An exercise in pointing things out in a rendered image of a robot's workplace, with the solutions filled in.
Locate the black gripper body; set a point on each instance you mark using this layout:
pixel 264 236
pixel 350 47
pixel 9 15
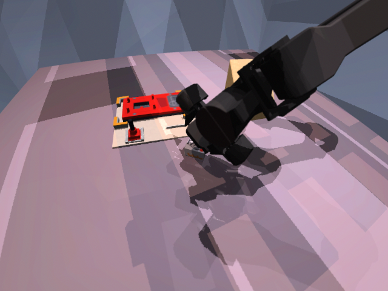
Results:
pixel 192 98

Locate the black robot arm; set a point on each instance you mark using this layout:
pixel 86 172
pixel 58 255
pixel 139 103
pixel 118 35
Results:
pixel 292 68

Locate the white box with black markings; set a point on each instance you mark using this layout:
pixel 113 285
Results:
pixel 193 151

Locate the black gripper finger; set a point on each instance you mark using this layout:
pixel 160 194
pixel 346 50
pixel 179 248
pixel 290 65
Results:
pixel 222 152
pixel 189 116

